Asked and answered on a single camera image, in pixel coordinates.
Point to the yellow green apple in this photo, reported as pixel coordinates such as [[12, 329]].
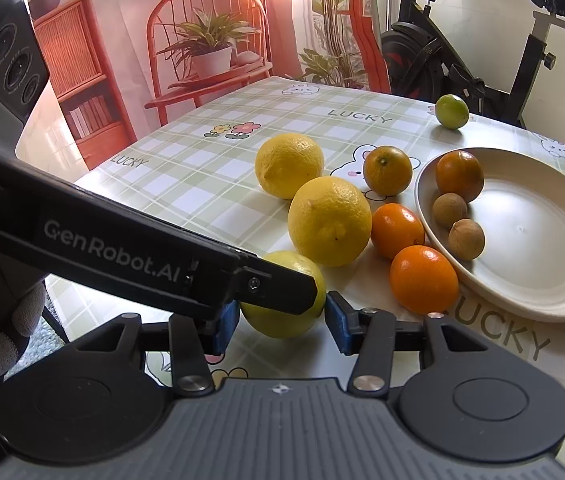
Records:
[[282, 325]]

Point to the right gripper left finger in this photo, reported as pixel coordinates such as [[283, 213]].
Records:
[[108, 390]]

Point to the printed red room backdrop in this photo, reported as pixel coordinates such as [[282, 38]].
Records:
[[122, 68]]

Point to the brown longan fruit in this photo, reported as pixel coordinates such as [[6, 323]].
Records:
[[466, 239], [449, 208]]

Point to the black exercise bike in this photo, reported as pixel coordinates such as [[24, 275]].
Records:
[[506, 58]]

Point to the green lime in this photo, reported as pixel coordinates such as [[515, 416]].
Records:
[[451, 111]]

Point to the grey gloved hand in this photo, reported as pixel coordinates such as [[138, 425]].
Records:
[[5, 329]]

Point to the beige round plate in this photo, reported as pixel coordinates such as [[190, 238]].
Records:
[[522, 213]]

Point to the bright orange mandarin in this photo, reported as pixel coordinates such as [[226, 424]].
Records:
[[423, 280], [395, 227]]

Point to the brownish green orange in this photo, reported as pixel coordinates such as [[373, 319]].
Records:
[[387, 170]]

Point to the plaid bunny tablecloth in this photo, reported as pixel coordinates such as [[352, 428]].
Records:
[[198, 172]]

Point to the dark orange tangerine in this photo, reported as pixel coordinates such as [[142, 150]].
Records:
[[460, 172]]

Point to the large yellow lemon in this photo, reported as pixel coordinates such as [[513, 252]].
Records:
[[286, 162], [330, 221]]

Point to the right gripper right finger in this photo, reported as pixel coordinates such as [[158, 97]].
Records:
[[454, 390]]

